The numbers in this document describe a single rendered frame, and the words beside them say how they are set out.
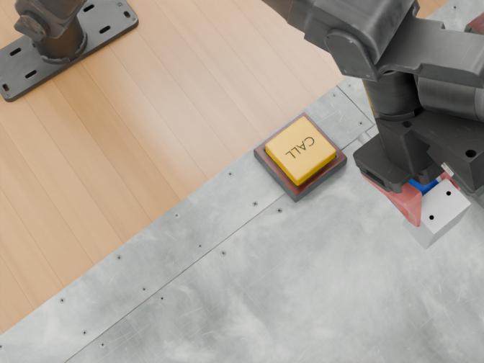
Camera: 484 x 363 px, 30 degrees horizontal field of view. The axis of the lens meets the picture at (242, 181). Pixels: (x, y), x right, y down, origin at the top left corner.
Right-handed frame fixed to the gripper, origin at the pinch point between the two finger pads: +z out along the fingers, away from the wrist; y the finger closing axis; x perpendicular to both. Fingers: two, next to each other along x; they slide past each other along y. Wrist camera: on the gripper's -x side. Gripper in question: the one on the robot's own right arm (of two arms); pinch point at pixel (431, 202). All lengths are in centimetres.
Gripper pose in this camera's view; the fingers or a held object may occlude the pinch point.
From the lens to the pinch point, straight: 91.6
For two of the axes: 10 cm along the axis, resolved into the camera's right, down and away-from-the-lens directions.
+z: 3.3, 6.7, 6.6
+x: -5.3, -4.5, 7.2
